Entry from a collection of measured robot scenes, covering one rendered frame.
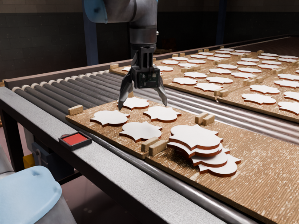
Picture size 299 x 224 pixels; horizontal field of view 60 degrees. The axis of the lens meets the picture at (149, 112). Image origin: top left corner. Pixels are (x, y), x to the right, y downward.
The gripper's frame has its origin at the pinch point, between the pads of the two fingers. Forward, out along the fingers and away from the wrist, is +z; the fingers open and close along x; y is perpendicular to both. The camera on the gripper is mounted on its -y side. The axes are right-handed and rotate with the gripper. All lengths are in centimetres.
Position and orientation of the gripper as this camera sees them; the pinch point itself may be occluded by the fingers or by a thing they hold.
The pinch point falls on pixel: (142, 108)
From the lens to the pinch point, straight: 82.0
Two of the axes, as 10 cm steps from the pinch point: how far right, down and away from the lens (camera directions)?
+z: 0.0, 9.3, 3.7
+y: 2.4, 3.5, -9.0
